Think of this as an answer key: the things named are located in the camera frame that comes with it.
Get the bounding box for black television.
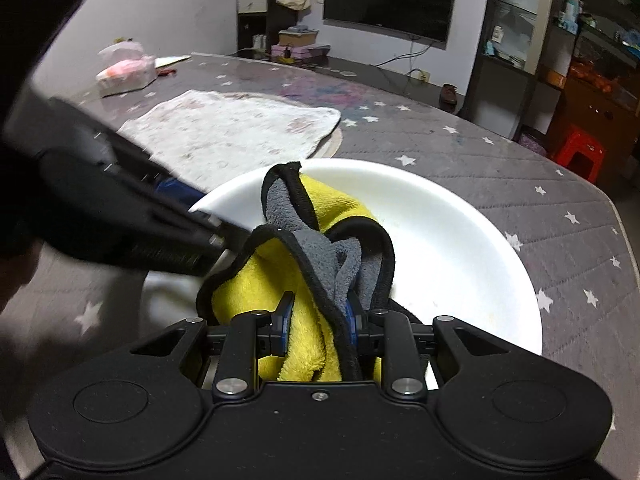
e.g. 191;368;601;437
322;0;459;51

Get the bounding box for dark open bookshelf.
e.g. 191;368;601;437
235;0;292;59

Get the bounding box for purple basket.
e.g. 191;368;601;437
519;131;549;159

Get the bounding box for tall glass display cabinet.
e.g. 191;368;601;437
462;0;560;142

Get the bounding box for pile of oranges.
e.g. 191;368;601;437
569;59;615;94

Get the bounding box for grey star-print tablecloth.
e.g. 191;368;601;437
0;52;627;461

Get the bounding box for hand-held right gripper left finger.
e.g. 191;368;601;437
127;291;296;405

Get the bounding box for white bowl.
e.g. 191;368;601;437
141;158;544;393

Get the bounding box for yellow and grey cloth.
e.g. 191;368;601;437
196;161;427;385

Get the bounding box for red plastic stool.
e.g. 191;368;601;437
549;123;607;184

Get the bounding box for pink and white tissue pack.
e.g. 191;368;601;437
95;40;159;99

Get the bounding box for cardboard box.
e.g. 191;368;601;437
278;27;320;47

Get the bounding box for white printed towel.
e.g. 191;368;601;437
117;89;342;187

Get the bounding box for brown wooden cabinet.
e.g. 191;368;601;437
544;0;640;197

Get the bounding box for pink boxes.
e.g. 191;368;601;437
269;43;331;64

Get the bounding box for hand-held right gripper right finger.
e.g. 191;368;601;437
345;292;510;405

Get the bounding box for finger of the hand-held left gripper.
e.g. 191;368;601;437
150;169;210;210
124;199;252;279

